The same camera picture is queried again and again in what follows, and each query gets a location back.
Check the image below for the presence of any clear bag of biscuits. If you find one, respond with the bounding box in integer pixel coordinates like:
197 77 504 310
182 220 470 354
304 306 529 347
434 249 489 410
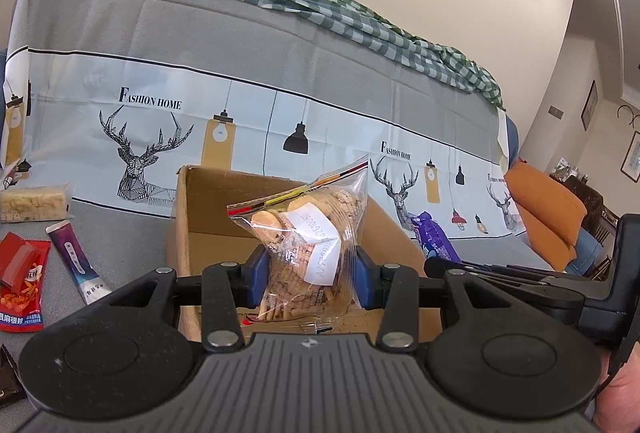
227 156 369 330

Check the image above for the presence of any pale rice cracker pack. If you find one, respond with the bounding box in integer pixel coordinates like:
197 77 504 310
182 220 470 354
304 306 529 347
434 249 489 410
1 185 72 223

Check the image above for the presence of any red spicy snack bag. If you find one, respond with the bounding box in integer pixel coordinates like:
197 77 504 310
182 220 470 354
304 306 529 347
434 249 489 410
0 238 51 333

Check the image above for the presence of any dark brown snack pack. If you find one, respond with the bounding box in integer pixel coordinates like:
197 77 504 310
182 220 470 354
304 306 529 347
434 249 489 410
0 344 26 408

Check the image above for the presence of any purple chocolate wrapper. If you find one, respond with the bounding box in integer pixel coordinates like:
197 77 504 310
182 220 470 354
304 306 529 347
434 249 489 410
412 211 462 263

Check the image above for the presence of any person's right hand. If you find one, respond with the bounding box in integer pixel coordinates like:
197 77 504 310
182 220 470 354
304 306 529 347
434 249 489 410
592 344 640 433

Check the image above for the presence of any open cardboard box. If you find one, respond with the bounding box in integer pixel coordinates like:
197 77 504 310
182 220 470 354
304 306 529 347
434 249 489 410
169 158 424 335

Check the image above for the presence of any blue sofa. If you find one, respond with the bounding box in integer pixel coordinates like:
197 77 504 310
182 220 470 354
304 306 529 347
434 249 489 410
504 120 603 276

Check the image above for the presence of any orange cushion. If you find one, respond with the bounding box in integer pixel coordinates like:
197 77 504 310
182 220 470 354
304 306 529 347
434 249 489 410
506 161 587 271

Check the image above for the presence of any purple white snack tube pack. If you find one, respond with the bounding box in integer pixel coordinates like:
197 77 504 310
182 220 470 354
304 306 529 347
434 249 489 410
46 219 112 305

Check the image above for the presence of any small red snack pack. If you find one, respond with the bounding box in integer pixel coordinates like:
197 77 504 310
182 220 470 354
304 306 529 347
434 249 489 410
0 233 38 293

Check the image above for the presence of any grey deer print sofa cover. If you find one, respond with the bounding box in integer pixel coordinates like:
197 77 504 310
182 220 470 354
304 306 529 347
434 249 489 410
0 0 557 419

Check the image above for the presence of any wall switch plate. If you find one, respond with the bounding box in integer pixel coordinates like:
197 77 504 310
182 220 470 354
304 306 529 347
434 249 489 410
548 105 564 120

